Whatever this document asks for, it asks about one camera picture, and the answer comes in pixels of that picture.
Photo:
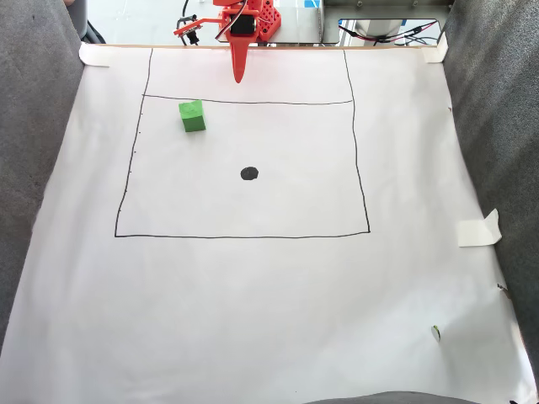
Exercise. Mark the white paper sheet with lines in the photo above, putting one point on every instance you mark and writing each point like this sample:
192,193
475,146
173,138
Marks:
269,294

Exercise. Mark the white tape piece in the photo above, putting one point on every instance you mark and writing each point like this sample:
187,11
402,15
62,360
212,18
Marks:
473,233
433,54
92,56

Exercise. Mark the black dot mark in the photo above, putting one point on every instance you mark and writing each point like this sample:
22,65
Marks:
249,173

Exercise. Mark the grey cylindrical post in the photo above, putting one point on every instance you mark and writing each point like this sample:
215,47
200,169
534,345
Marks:
80,17

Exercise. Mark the green cube block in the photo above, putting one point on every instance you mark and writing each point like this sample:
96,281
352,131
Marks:
193,120

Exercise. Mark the grey cloth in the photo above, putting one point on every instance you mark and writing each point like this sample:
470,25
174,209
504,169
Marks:
29,126
391,399
497,126

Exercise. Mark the camera board on orange bracket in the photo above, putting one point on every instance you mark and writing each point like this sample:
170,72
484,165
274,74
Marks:
187,29

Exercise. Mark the silver metal cylinder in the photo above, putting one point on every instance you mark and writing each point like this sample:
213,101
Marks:
379,27

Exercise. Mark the grey metal frame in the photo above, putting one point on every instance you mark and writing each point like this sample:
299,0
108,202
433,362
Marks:
379,10

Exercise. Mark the shiny base plate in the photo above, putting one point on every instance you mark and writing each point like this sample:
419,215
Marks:
299,25

